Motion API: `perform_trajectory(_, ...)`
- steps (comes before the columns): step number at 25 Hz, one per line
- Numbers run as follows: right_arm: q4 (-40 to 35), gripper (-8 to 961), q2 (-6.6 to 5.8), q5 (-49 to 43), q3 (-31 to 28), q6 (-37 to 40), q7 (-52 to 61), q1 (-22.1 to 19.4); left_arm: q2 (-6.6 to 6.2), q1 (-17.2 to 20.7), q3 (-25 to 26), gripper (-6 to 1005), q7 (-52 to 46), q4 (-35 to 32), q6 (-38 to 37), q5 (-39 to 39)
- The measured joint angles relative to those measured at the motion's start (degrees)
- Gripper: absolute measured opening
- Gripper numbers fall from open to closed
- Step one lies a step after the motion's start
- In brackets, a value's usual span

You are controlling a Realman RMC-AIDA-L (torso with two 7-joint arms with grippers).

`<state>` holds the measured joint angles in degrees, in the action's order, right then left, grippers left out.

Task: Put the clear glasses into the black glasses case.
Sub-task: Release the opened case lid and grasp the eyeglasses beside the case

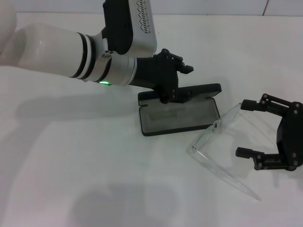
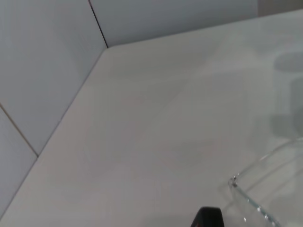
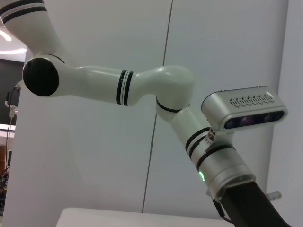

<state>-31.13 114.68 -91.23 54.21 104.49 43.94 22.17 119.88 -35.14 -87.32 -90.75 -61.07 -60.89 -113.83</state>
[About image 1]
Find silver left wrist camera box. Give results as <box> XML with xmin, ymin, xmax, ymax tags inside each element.
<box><xmin>102</xmin><ymin>0</ymin><xmax>158</xmax><ymax>59</ymax></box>

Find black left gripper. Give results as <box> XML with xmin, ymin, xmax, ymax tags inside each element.
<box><xmin>132</xmin><ymin>48</ymin><xmax>194</xmax><ymax>105</ymax></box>

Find black glasses case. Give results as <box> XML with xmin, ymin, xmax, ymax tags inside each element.
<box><xmin>137</xmin><ymin>83</ymin><xmax>222</xmax><ymax>137</ymax></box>

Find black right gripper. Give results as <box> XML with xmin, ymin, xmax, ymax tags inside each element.
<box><xmin>235</xmin><ymin>93</ymin><xmax>303</xmax><ymax>171</ymax></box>

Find clear transparent glasses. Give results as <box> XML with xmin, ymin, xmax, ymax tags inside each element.
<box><xmin>188</xmin><ymin>103</ymin><xmax>262</xmax><ymax>202</ymax></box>

